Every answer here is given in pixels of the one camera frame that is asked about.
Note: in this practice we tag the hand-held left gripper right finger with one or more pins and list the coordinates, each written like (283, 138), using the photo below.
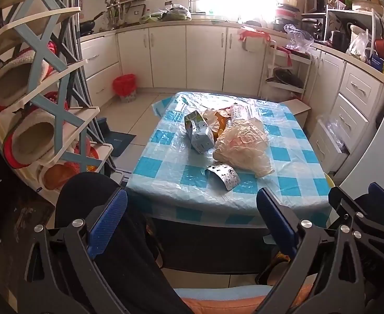
(275, 222)

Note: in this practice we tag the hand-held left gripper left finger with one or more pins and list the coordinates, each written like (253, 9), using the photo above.
(108, 222)

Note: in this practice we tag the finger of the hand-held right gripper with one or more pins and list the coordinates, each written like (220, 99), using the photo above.
(340, 202)
(380, 193)

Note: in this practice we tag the white plastic bag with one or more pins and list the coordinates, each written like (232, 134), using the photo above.
(244, 147)

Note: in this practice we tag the orange peel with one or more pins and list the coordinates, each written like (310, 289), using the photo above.
(221, 124)

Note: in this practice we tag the red trash bin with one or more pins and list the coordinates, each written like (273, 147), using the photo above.
(125, 86)

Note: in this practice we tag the pale yellow plastic bowl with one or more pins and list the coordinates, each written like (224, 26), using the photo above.
(327, 180)

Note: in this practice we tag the white refrigerator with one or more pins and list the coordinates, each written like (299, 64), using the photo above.
(375, 144)

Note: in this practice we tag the white pull-out drawer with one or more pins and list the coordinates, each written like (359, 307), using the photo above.
(325, 150)

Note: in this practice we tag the silver foil packet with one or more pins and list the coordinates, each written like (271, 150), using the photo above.
(224, 175)

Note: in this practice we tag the clear bag in drawer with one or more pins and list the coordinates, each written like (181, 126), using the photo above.
(334, 129)

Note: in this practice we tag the blue checkered plastic tablecloth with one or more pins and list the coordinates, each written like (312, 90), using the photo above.
(165, 170)

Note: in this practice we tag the dark flat dustpan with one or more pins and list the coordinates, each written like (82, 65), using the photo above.
(120, 142)

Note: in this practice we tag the red and white plush slipper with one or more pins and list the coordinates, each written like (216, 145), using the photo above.
(31, 137)
(12, 85)

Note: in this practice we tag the flattened silver carton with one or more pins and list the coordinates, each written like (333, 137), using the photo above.
(198, 137)

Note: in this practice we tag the clear plastic wrapper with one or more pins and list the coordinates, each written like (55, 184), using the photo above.
(242, 111)

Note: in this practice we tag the blue box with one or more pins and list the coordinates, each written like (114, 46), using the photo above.
(378, 63)

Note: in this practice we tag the white trolley rack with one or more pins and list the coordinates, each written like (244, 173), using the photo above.
(304, 72)

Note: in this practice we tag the black frying pan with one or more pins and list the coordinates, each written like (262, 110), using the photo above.
(286, 78)

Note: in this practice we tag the red pot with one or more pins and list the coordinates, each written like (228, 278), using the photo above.
(382, 49)

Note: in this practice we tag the red cloth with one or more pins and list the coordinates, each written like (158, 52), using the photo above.
(288, 55)

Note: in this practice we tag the black cooker pot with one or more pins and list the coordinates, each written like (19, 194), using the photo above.
(338, 41)

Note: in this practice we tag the blue and white shoe rack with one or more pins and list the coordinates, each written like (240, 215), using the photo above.
(56, 72)

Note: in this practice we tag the white kettle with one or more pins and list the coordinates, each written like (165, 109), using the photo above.
(355, 32)

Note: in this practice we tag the clear crumpled plastic bag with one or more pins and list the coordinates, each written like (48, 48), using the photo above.
(298, 37)

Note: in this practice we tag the black toaster oven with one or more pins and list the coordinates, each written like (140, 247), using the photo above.
(312, 28)

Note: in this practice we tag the white kitchen cabinet run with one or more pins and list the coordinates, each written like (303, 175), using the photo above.
(169, 55)

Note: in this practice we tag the white door-hung bin red bag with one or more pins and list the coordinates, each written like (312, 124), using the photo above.
(254, 41)

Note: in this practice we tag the white counter shelf rack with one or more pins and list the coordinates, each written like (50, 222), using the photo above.
(348, 11)

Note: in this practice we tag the stack of dishes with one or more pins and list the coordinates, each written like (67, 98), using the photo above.
(286, 13)

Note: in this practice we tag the black wok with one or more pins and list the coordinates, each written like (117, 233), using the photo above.
(89, 25)

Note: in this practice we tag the microwave oven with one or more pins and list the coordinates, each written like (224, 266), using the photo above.
(314, 1)

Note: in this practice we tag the bag of green vegetables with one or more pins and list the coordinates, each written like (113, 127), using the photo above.
(175, 13)

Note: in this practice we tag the grey folding metal frame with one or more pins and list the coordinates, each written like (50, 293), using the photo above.
(80, 78)

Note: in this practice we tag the wall utensil rack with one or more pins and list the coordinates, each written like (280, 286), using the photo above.
(120, 6)

